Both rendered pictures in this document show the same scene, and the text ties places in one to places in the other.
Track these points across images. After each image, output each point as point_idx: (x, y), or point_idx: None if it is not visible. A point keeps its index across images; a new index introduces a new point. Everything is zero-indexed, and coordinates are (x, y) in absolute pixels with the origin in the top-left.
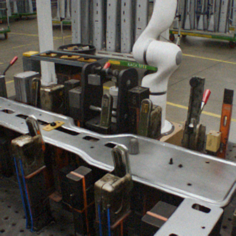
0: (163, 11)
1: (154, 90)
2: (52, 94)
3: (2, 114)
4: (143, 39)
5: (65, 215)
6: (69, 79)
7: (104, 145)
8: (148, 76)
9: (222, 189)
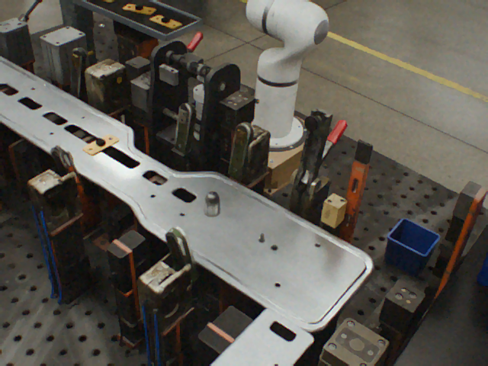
0: None
1: (276, 80)
2: (105, 83)
3: (20, 110)
4: None
5: None
6: (136, 48)
7: (171, 192)
8: (269, 52)
9: (323, 300)
